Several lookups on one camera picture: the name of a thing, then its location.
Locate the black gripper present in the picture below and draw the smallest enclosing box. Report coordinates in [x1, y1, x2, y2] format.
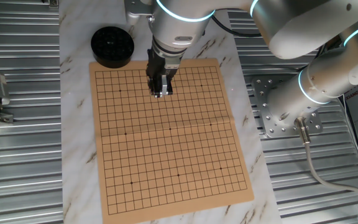
[145, 48, 180, 99]

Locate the wooden go board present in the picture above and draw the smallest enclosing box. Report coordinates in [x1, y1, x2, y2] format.
[88, 57, 255, 224]

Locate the black bowl of Go stones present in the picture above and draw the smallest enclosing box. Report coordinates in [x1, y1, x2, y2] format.
[90, 26, 135, 69]

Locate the white marble pattern mat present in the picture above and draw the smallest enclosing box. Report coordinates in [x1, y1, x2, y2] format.
[58, 0, 282, 224]

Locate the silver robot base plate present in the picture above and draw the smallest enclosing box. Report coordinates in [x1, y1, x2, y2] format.
[251, 76, 324, 139]

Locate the grey base cable with connector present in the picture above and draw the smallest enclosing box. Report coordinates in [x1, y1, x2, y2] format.
[293, 117, 358, 205]

